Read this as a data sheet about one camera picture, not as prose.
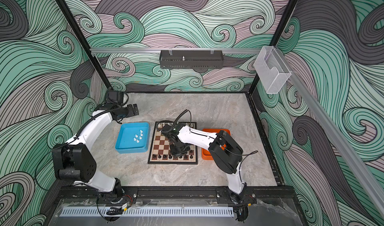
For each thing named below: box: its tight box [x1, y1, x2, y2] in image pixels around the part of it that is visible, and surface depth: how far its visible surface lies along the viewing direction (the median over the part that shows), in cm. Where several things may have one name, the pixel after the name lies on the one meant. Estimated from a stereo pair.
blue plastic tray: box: [115, 122, 150, 154], surface depth 95 cm
